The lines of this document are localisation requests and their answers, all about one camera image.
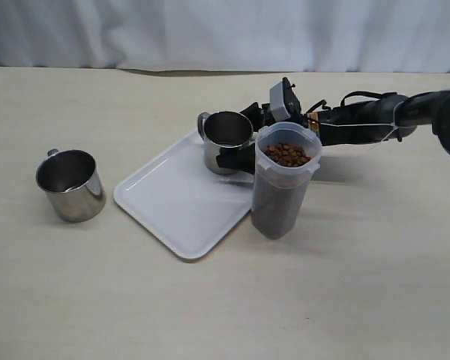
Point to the translucent plastic pitcher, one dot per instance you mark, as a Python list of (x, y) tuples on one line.
[(283, 180)]

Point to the steel mug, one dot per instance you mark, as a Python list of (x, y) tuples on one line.
[(70, 180), (223, 133)]

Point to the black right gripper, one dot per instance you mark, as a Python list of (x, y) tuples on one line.
[(244, 160)]

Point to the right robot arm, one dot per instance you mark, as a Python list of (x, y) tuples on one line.
[(405, 113)]

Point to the white plastic tray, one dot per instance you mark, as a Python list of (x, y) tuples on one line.
[(188, 208)]

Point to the white curtain backdrop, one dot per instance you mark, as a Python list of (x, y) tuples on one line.
[(318, 36)]

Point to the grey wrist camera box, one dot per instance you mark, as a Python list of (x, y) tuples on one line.
[(277, 106)]

